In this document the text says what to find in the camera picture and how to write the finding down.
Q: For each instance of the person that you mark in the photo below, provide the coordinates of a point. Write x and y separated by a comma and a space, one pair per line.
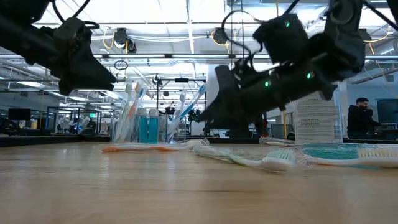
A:
360, 121

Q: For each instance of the clear acrylic holder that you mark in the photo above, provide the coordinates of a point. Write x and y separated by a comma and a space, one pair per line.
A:
163, 133

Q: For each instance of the small black monitor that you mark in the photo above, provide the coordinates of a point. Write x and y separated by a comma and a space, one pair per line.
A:
18, 114

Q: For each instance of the purple white toothbrush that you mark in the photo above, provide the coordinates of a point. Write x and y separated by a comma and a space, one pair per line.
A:
182, 97

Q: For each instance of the white wipes canister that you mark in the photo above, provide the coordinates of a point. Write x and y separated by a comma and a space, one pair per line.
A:
317, 124

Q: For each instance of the dark wall monitor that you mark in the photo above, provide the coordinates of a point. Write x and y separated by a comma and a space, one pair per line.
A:
388, 112

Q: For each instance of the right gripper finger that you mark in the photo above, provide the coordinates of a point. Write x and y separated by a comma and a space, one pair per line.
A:
227, 87
227, 115

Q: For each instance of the teal toothbrush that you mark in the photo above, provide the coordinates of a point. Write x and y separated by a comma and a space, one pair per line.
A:
332, 152

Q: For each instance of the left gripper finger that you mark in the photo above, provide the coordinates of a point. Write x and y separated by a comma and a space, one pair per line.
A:
87, 77

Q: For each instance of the black table frame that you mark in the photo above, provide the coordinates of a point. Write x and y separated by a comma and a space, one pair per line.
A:
46, 140

